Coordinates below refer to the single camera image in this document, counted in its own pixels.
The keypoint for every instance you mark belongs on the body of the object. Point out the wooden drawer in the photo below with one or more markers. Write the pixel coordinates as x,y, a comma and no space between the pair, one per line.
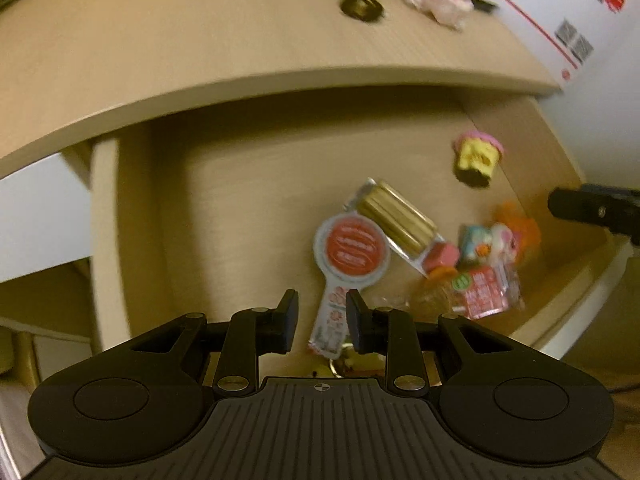
240,200

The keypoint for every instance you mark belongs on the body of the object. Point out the small colourful toy figure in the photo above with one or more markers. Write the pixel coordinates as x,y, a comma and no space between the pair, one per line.
482,245

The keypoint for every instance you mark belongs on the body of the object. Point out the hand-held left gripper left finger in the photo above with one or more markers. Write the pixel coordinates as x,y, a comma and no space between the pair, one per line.
289,321

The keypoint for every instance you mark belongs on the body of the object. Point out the golden biscuit packet pink label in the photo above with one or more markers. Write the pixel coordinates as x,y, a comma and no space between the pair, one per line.
395,217

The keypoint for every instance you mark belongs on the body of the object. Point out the yellow toy cup pink rim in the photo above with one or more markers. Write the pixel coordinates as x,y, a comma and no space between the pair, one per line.
475,160

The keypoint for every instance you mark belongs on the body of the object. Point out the orange pumpkin capsule half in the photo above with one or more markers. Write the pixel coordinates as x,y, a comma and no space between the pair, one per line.
526,232

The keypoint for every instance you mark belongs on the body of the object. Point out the round red label tag packet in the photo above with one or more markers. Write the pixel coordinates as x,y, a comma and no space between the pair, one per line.
350,250

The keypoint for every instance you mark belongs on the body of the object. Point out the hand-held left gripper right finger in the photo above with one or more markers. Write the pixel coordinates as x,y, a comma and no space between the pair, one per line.
356,326

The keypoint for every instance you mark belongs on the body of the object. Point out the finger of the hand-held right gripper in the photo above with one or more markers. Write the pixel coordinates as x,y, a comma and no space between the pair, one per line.
575,205

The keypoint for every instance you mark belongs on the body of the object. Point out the clear snack packet red label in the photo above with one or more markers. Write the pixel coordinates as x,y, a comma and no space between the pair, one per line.
482,292

